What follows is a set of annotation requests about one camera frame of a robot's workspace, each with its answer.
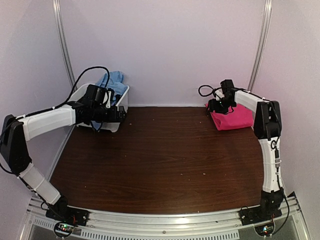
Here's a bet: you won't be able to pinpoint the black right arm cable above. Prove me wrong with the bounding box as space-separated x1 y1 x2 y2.
198 84 222 98

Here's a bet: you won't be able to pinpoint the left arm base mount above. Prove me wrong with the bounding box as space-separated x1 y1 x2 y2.
45 201 89 239

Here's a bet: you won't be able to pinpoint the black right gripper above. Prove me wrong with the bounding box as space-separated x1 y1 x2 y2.
208 96 235 114

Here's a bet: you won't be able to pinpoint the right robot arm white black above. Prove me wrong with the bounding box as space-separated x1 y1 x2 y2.
208 87 285 221

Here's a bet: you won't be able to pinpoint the right aluminium frame post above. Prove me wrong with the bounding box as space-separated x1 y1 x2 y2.
247 0 273 93

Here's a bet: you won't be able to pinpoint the left aluminium frame post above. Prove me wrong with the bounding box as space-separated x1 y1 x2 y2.
52 0 76 87

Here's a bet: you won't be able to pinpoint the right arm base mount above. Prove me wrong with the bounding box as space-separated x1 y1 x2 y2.
238 199 282 238

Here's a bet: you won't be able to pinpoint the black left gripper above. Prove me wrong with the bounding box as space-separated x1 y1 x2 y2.
92 105 126 123

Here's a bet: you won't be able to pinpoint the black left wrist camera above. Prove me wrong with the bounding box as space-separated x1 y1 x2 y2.
84 84 109 107

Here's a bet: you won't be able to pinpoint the aluminium frame post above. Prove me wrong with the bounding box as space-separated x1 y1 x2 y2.
247 0 273 93
52 0 76 87

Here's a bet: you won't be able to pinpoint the white plastic laundry bin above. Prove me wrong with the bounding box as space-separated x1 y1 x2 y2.
69 83 130 133

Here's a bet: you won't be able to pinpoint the light blue shirt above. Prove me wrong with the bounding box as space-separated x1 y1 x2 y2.
91 71 127 132

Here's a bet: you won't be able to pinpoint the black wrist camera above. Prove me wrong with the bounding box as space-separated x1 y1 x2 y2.
220 79 234 93
84 84 109 107

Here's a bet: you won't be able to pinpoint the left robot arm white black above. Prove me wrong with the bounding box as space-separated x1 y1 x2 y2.
0 101 127 222

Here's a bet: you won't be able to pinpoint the pink trousers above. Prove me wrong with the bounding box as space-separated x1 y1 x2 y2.
210 104 254 131

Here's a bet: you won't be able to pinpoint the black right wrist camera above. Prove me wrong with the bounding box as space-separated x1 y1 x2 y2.
220 79 234 93

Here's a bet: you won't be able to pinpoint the front aluminium rail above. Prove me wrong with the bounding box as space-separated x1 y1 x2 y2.
18 196 311 240

